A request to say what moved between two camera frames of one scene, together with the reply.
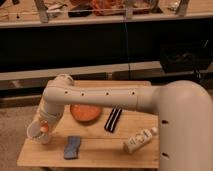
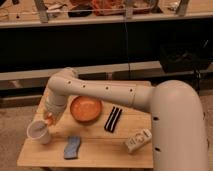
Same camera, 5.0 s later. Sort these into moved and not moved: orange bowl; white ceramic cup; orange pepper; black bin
Moved: orange pepper
Not moved: orange bowl; black bin; white ceramic cup
